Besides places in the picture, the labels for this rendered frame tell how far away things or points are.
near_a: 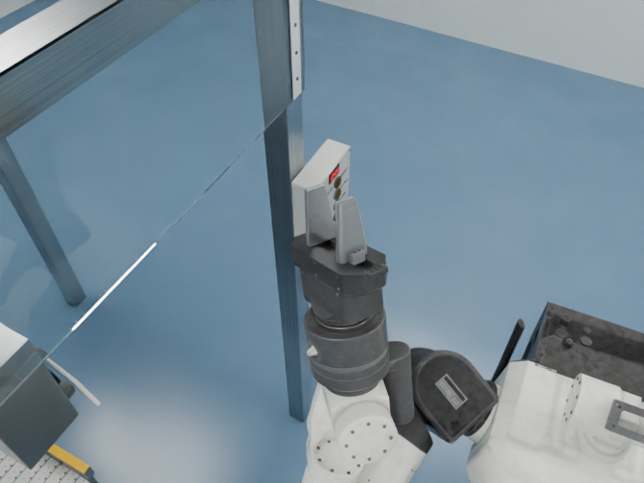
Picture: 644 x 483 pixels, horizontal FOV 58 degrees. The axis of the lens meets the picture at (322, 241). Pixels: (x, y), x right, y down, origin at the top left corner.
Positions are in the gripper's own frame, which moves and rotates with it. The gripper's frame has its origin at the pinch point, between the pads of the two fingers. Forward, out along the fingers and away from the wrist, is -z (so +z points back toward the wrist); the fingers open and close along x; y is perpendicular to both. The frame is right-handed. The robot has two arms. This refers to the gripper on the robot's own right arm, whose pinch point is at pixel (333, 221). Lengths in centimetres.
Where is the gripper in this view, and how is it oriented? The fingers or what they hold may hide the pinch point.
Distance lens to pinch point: 57.4
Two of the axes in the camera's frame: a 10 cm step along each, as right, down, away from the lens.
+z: 1.2, 9.0, 4.3
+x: 5.6, 3.0, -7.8
